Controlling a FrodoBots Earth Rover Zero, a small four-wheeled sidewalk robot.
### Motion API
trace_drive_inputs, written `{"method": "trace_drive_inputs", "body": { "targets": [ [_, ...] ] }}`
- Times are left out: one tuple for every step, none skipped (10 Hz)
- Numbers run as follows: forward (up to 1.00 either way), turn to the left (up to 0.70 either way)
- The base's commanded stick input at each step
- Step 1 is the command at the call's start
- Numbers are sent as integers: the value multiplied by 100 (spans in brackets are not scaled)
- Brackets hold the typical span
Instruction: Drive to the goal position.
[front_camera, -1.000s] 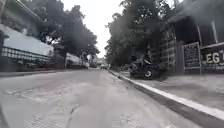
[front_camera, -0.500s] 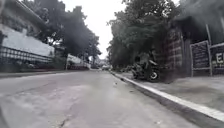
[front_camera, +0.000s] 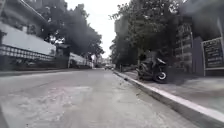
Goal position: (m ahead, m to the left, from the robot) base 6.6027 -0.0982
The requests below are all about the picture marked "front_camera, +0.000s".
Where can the vehicle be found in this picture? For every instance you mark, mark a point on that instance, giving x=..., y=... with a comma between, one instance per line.
x=107, y=66

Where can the dark building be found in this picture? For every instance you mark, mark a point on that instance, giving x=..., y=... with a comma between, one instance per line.
x=185, y=43

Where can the grey pavement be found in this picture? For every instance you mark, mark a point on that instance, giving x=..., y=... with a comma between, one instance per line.
x=200, y=90
x=33, y=71

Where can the dark motorcycle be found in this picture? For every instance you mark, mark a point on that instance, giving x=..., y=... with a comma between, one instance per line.
x=155, y=70

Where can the row of trees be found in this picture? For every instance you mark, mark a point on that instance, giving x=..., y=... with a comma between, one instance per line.
x=76, y=33
x=140, y=26

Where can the pale kerb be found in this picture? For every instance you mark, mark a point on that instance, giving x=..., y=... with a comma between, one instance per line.
x=173, y=100

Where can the dark sign board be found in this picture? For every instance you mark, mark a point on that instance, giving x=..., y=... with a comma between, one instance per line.
x=213, y=53

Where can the grey concrete road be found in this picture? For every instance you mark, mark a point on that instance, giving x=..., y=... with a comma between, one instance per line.
x=83, y=100

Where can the pale fence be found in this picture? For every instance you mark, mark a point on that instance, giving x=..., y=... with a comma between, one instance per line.
x=78, y=59

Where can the building with white wall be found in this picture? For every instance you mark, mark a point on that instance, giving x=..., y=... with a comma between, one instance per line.
x=20, y=40

